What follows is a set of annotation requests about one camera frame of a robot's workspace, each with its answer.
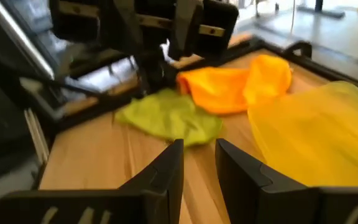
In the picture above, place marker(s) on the yellow microfiber towel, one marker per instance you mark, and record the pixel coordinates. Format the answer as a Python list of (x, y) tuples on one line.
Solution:
[(315, 133)]

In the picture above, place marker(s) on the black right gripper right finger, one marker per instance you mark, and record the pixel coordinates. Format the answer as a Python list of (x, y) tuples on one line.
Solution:
[(244, 186)]

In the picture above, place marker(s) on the lime green microfiber towel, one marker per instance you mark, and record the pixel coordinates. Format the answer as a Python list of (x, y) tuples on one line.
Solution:
[(169, 116)]

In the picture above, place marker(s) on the black arched frame bracket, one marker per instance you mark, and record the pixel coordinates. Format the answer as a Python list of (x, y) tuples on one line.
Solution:
[(303, 46)]

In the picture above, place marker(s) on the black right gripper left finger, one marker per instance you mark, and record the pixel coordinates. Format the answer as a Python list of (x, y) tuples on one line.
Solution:
[(166, 186)]

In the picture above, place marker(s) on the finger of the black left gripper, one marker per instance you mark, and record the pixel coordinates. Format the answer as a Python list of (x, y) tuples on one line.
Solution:
[(185, 28), (123, 21)]

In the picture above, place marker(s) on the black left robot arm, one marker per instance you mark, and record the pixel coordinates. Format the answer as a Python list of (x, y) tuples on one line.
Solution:
[(155, 71)]

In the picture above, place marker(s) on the orange microfiber towel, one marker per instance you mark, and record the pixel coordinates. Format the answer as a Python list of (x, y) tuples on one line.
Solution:
[(216, 90)]

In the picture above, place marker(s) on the black table frame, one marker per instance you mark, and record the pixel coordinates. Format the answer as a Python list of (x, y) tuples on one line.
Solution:
[(346, 80)]

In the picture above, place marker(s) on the silver aluminium frame bar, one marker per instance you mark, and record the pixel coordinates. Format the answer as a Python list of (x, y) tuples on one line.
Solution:
[(20, 37)]

